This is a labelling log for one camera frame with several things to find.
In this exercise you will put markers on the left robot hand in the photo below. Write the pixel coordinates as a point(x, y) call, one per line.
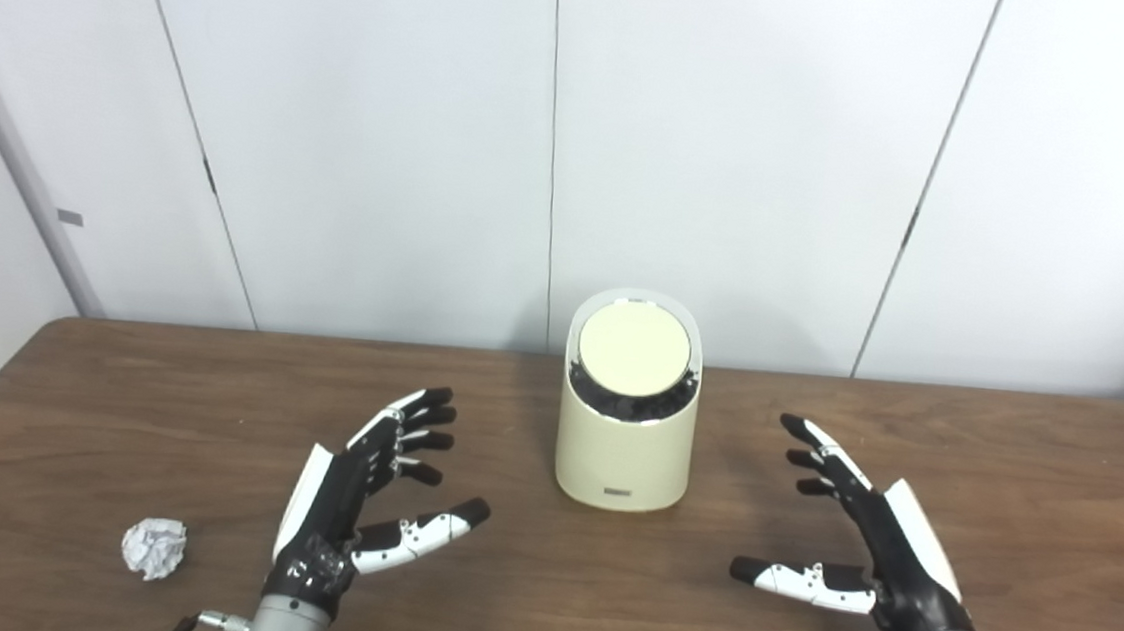
point(326, 508)

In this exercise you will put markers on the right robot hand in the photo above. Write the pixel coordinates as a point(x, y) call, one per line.
point(904, 563)

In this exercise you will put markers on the white paper ball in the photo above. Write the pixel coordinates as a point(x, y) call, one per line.
point(154, 548)

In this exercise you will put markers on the cream-colored bin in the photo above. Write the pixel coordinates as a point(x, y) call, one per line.
point(621, 456)

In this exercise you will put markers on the round cream bin lid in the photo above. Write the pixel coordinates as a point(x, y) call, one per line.
point(635, 346)

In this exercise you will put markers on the black wall panel clip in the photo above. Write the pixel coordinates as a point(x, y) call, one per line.
point(210, 176)

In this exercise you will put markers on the small grey wall label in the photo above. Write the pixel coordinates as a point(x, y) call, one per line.
point(70, 217)

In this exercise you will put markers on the grey wall corner post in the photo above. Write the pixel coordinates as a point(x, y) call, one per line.
point(22, 168)

